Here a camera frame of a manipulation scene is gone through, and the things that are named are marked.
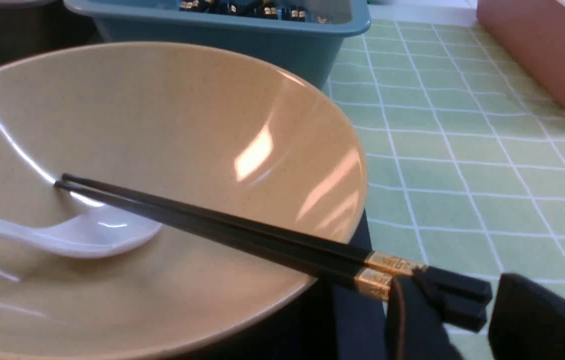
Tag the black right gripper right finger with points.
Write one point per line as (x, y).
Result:
(528, 321)

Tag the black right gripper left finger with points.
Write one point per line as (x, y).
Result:
(413, 329)

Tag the tan noodle bowl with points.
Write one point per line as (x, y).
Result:
(197, 124)

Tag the white ceramic soup spoon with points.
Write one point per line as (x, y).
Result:
(98, 233)

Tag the green checkered tablecloth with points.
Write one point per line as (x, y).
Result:
(466, 153)

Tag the pink plastic bin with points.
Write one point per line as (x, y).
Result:
(533, 32)

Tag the blue plastic chopstick bin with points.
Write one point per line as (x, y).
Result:
(307, 49)

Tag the pile of black chopsticks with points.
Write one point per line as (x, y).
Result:
(260, 9)

